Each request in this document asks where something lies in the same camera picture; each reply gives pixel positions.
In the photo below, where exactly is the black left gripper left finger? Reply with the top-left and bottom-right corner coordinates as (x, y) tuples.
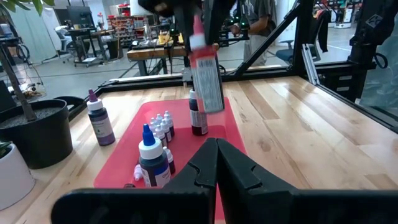
(51, 138), (218, 224)

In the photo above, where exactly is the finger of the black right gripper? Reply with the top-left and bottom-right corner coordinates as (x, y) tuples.
(203, 2), (236, 46)
(174, 7), (195, 52)

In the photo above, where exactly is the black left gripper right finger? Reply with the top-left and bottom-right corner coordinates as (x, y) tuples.
(216, 138), (398, 224)

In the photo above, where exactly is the blue-capped food coloring bottle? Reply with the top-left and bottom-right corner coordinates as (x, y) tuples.
(137, 123), (172, 188)

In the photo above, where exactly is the red-capped food coloring bottle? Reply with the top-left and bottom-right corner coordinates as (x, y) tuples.
(188, 14), (226, 114)

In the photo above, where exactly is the black-capped food coloring bottle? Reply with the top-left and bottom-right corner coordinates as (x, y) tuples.
(188, 88), (209, 137)

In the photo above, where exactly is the purple-capped food coloring bottle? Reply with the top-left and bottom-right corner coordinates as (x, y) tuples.
(86, 89), (116, 147)

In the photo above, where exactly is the yellow object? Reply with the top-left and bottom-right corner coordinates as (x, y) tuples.
(157, 30), (175, 45)

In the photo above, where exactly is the shelf with red bins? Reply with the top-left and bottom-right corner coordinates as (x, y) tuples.
(107, 14), (149, 48)

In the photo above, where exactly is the person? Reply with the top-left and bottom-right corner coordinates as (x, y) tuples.
(229, 0), (278, 67)

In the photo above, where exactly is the wooden workbench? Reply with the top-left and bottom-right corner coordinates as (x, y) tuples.
(126, 42), (220, 77)

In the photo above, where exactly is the pink translucent plastic bin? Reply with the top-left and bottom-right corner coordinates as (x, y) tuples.
(93, 96), (248, 220)

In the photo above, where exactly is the black trash bin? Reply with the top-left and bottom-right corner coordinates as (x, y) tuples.
(106, 37), (121, 60)

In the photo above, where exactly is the black equipment cart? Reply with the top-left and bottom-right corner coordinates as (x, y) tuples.
(67, 27), (108, 68)

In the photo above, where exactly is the black computer monitor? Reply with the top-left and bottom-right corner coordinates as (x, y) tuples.
(67, 5), (95, 28)

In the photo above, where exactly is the blue office chair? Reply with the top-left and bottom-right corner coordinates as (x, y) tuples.
(275, 39), (295, 65)

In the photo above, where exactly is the white office chair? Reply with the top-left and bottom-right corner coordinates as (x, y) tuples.
(55, 25), (75, 55)

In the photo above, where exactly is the white fabric screen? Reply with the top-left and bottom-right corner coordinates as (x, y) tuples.
(12, 6), (60, 63)

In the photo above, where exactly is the green tree in black pot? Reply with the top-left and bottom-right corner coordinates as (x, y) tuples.
(0, 0), (74, 170)

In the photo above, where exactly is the small plant in white pot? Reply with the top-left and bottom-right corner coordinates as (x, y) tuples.
(0, 140), (37, 212)

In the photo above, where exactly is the black aluminium rig frame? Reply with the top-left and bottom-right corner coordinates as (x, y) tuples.
(67, 0), (398, 133)

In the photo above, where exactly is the silver aluminium bracket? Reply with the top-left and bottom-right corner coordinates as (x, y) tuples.
(302, 42), (320, 85)

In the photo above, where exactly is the floor cable pile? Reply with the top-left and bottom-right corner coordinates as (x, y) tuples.
(14, 82), (47, 100)

